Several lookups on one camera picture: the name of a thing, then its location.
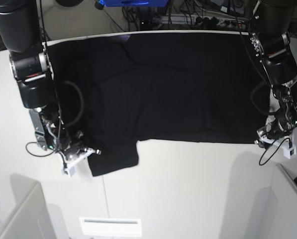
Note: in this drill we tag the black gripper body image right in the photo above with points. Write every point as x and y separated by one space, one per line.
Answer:
275 129

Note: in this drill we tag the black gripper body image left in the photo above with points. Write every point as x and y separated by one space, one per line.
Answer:
70 146

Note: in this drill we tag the black T-shirt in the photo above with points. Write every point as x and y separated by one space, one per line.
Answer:
197 87

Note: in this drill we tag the robot arm image left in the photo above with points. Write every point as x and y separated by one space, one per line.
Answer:
23 34

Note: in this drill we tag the robot arm image right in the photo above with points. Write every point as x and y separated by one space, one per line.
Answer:
269 23

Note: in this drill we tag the white partition panel right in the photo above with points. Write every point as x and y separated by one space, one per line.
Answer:
285 221

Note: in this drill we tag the white partition panel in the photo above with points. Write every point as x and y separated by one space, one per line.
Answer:
285 221
30 218

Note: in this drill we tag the white partition panel left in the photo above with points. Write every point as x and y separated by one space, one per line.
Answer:
30 218

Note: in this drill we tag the blue box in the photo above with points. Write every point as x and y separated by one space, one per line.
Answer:
137 3

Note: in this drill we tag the white power strip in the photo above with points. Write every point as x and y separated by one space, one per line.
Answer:
195 21

